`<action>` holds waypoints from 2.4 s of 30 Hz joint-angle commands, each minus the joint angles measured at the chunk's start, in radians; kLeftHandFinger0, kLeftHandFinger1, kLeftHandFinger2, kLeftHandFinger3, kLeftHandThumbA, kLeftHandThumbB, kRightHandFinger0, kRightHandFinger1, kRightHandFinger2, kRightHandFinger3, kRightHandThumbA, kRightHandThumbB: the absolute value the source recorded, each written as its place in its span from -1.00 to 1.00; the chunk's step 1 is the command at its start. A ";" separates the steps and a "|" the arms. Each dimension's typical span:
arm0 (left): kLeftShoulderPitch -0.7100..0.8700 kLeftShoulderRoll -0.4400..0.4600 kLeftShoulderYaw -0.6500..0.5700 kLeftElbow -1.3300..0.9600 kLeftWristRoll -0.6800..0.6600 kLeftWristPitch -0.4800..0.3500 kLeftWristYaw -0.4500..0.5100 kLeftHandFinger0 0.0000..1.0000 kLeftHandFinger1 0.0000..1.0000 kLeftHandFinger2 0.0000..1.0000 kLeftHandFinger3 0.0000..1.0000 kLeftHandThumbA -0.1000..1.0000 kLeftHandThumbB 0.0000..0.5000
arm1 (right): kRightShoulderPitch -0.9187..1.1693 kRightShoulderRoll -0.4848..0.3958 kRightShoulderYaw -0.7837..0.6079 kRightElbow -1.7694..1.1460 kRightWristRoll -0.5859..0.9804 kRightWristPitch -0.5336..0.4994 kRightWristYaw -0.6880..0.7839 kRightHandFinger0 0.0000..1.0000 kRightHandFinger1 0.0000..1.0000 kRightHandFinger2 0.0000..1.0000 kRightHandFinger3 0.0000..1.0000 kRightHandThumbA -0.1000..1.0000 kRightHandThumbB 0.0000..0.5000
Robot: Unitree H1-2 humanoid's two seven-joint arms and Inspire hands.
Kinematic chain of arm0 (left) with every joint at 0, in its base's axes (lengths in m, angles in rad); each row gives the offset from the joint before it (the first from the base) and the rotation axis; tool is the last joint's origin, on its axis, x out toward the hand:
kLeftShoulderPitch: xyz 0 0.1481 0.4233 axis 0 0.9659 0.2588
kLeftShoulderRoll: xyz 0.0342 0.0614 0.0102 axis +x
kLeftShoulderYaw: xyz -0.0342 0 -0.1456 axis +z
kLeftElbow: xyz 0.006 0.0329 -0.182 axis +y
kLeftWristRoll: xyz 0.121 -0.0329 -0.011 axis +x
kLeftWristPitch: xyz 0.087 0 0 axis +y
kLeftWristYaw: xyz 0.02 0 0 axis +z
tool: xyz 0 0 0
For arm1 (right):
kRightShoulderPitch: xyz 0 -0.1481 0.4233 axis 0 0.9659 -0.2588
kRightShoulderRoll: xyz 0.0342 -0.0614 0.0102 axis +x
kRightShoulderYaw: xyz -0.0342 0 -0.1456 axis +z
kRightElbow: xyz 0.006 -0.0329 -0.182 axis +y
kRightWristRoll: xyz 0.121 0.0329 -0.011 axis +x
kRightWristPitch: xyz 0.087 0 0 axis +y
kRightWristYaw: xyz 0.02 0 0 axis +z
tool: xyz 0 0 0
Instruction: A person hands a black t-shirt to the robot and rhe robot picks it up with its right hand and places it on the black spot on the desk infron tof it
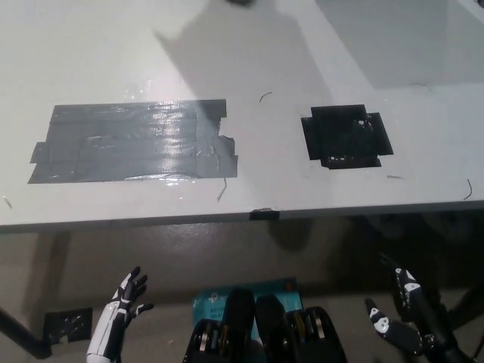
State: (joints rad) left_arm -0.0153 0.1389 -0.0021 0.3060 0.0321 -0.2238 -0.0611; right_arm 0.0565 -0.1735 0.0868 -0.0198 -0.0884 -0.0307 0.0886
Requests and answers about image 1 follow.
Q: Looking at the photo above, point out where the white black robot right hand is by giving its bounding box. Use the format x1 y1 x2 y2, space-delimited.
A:
364 265 449 355

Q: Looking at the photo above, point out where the teal cardboard box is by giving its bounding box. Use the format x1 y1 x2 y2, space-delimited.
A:
191 278 306 341

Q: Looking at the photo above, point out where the grey duct tape patch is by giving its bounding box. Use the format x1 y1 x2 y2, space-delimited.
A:
26 98 239 185

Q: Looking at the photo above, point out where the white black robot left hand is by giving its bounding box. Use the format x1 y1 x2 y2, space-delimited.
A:
85 265 155 358

